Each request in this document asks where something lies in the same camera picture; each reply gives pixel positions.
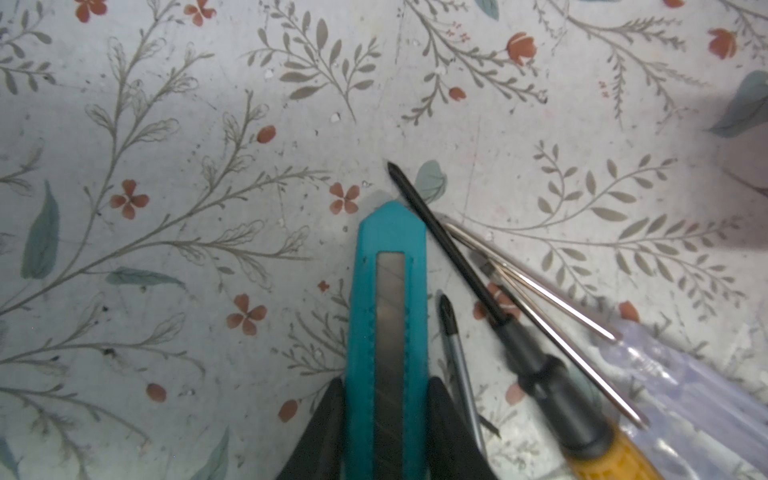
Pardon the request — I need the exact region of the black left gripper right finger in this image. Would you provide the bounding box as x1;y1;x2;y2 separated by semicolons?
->
427;376;497;480

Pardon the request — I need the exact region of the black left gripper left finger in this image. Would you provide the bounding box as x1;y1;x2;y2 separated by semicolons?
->
276;378;346;480

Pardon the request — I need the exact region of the teal utility knife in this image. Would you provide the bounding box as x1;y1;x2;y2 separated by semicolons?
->
344;201;429;479

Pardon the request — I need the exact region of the black yellow grip screwdriver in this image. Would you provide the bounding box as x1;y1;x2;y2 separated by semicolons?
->
437;291;487;457

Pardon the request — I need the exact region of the yellow handled screwdriver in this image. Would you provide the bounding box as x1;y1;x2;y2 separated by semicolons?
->
386;161;661;479

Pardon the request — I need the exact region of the clear handled screwdriver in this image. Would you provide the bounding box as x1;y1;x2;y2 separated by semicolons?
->
439;216;767;473
470;253;728;479

